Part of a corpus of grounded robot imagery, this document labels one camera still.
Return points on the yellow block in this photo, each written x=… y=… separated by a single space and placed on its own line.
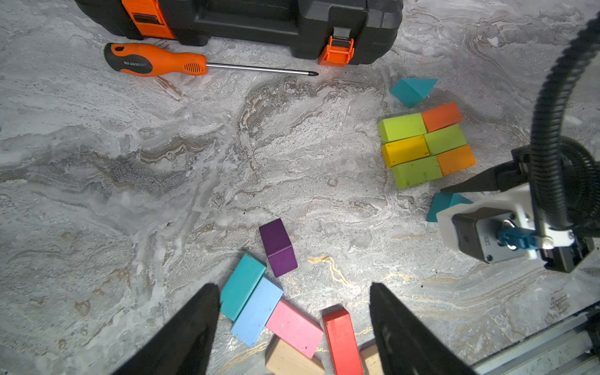
x=405 y=150

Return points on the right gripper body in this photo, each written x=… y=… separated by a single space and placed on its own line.
x=580 y=179

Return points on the natural wood square block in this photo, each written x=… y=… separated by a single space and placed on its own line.
x=281 y=358

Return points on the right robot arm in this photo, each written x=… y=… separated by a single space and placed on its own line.
x=544 y=203

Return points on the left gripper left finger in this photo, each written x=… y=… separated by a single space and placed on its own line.
x=184 y=344

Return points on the teal triangle block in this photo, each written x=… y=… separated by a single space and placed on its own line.
x=412 y=91

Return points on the aluminium front rail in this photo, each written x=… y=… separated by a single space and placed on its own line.
x=568 y=347

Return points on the light blue block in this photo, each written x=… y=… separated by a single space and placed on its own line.
x=257 y=311

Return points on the purple block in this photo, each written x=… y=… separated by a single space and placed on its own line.
x=278 y=248

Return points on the natural wood rectangular block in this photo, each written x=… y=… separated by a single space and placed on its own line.
x=371 y=360

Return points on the small teal block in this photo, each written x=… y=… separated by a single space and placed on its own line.
x=442 y=201

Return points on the light green narrow block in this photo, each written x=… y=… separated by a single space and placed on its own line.
x=445 y=139

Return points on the red block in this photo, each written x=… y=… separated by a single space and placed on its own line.
x=342 y=342

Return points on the pink block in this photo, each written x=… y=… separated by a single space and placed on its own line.
x=295 y=328

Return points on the black plastic tool case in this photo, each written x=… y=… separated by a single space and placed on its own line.
x=337 y=33

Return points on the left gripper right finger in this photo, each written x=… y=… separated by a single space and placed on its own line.
x=405 y=345

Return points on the orange handled screwdriver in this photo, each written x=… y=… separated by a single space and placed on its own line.
x=151 y=61

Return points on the teal rectangular block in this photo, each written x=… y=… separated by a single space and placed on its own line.
x=240 y=286

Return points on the orange rectangular block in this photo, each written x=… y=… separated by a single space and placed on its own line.
x=456 y=160

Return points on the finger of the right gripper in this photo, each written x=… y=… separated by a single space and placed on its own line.
x=496 y=179

